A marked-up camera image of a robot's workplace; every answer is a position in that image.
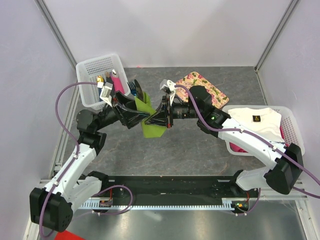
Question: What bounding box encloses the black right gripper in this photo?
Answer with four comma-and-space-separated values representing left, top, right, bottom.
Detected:
145, 94, 201, 129

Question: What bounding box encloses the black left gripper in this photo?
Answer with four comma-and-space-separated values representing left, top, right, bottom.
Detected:
95, 90, 150, 131

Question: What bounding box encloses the green paper napkin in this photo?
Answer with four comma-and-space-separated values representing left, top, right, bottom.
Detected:
134, 92, 167, 138

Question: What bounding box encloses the silver table knife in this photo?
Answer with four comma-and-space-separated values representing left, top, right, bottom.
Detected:
134, 79, 146, 103

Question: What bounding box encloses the blue metallic fork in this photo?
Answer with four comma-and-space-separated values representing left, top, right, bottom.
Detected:
127, 81, 137, 97

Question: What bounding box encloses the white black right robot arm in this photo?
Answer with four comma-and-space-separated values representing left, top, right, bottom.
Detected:
145, 85, 303, 197

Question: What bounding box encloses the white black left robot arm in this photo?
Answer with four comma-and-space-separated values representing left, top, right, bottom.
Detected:
29, 92, 154, 232

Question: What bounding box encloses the pink rolled napkin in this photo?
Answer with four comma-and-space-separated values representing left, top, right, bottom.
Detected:
111, 76, 125, 94

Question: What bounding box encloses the dark grey rolled napkin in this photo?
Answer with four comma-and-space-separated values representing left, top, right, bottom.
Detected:
106, 75, 113, 84

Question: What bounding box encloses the gold spoon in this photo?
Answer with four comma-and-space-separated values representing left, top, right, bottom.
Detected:
97, 76, 105, 84

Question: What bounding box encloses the white perforated plastic basket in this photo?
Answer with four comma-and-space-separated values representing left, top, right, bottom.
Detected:
76, 53, 131, 111

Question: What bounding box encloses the floral rectangular tray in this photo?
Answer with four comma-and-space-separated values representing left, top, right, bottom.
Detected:
175, 71, 229, 109

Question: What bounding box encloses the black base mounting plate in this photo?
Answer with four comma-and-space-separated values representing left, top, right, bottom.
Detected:
101, 175, 258, 207

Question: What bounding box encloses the pink folded garment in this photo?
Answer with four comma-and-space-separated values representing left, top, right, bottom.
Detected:
229, 126, 285, 153

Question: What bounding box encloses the white folded t-shirt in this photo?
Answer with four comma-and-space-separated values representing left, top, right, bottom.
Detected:
227, 107, 285, 143

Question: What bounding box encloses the white laundry basket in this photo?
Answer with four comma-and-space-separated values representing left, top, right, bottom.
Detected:
222, 104, 306, 156

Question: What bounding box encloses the red sheet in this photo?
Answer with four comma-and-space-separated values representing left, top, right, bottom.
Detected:
54, 231, 85, 240

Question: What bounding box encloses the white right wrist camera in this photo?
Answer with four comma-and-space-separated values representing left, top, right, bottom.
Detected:
159, 79, 176, 106

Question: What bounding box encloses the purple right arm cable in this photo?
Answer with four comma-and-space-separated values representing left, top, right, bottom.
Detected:
174, 84, 320, 217

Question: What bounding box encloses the grey slotted cable duct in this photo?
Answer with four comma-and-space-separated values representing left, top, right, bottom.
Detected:
79, 198, 248, 211

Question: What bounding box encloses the aluminium rail profile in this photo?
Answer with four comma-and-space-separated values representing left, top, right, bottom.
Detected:
38, 179, 308, 201

